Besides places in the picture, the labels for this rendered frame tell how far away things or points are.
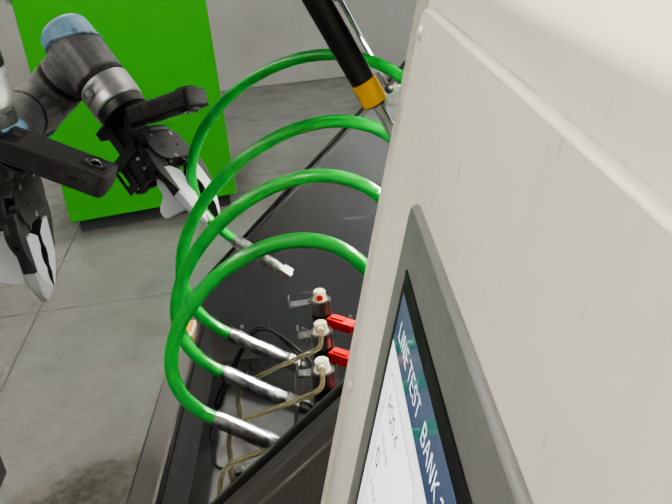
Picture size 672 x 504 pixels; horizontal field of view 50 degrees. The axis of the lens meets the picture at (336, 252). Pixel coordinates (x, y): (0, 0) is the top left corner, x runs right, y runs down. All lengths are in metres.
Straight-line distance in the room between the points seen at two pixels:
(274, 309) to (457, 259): 1.05
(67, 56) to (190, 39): 3.02
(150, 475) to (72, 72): 0.56
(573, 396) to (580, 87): 0.09
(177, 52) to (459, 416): 3.91
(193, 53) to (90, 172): 3.38
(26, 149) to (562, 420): 0.66
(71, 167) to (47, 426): 2.13
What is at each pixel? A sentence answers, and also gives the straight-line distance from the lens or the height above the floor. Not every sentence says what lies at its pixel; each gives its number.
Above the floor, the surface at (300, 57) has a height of 1.42.
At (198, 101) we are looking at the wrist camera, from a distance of 1.00.
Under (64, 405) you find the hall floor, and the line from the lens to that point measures 2.92.
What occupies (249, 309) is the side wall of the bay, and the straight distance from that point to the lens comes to 1.33.
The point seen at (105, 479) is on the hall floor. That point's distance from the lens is 2.53.
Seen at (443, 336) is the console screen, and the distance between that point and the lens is 0.28.
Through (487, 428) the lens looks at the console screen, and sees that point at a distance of 0.23.
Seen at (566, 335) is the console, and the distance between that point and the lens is 0.19.
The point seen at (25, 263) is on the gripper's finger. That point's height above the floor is 1.28.
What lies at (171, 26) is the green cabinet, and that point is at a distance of 4.10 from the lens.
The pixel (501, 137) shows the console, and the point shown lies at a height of 1.51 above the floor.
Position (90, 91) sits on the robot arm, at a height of 1.38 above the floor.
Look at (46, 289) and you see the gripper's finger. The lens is 0.85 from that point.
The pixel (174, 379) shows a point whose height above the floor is 1.18.
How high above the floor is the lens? 1.59
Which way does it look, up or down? 26 degrees down
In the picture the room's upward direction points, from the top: 6 degrees counter-clockwise
